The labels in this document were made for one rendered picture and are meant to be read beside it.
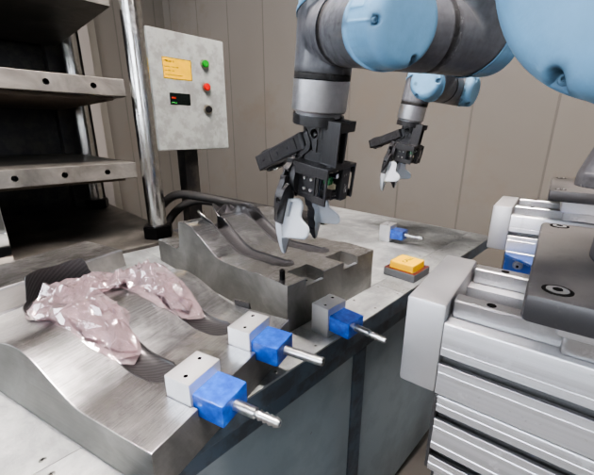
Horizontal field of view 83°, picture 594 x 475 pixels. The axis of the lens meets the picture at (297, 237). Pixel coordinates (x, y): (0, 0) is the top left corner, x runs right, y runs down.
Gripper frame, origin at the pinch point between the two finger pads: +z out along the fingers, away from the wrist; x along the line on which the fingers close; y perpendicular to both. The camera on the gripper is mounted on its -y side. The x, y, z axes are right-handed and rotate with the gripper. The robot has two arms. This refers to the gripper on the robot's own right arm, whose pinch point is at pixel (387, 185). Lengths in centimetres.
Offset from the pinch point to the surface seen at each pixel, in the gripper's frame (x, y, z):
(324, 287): -54, 18, 8
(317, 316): -60, 22, 10
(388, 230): -5.0, 6.9, 12.2
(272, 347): -75, 25, 5
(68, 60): -46, -133, -21
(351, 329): -59, 28, 9
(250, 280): -63, 8, 9
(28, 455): -99, 14, 14
